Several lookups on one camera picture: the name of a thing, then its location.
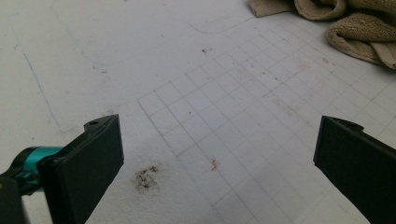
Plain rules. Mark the white foam mat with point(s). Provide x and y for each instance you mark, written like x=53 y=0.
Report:
x=186 y=77

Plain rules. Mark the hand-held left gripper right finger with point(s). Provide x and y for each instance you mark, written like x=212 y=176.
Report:
x=358 y=168

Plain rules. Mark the beige towel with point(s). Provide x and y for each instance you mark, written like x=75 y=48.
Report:
x=358 y=34

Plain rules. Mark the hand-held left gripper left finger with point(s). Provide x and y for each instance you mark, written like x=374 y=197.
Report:
x=81 y=174

